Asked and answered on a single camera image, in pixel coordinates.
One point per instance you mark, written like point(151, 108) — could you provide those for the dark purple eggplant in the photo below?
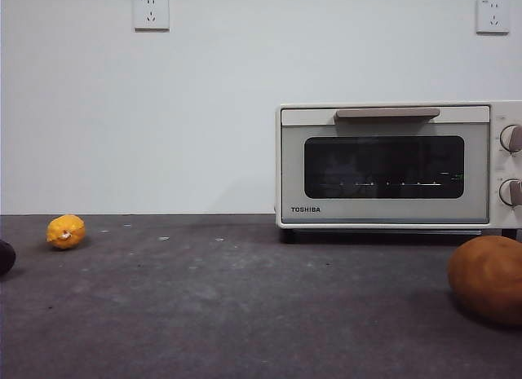
point(6, 258)

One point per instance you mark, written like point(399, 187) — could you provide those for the brown potato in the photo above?
point(489, 279)

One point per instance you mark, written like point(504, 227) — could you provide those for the white Toshiba toaster oven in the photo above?
point(503, 167)

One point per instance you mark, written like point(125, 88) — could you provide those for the white wall socket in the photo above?
point(151, 12)
point(492, 16)

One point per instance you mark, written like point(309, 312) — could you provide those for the yellow lemon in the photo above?
point(65, 231)

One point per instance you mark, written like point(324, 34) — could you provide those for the beige timer oven knob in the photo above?
point(510, 191)

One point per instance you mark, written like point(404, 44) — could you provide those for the beige temperature oven knob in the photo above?
point(510, 138)

